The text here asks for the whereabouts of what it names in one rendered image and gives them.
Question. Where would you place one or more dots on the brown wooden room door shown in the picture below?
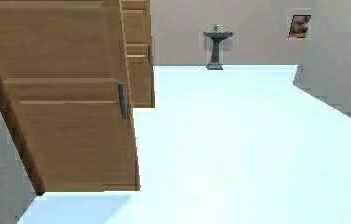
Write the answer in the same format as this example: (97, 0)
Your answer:
(139, 76)
(66, 133)

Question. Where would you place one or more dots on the dark grey pedestal sink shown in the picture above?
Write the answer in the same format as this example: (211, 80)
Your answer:
(216, 46)

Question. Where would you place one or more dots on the framed wall picture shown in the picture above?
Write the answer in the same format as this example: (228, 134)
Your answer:
(299, 26)

